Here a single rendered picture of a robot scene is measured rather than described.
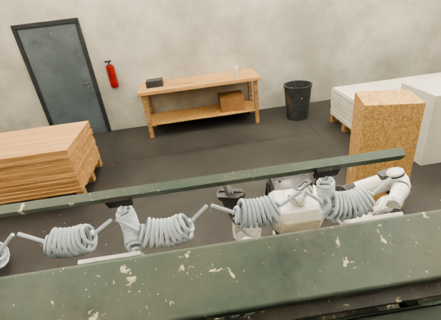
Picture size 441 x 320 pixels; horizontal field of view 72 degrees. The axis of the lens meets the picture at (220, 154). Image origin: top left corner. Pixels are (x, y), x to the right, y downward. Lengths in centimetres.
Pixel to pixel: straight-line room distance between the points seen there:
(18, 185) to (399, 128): 446
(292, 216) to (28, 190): 383
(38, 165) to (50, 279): 397
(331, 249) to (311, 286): 6
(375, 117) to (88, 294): 292
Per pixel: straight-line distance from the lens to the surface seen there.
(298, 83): 621
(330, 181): 71
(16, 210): 74
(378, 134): 326
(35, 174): 457
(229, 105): 585
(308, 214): 157
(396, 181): 166
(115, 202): 65
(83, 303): 53
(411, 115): 327
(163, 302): 50
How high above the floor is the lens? 230
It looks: 28 degrees down
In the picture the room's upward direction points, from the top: 7 degrees counter-clockwise
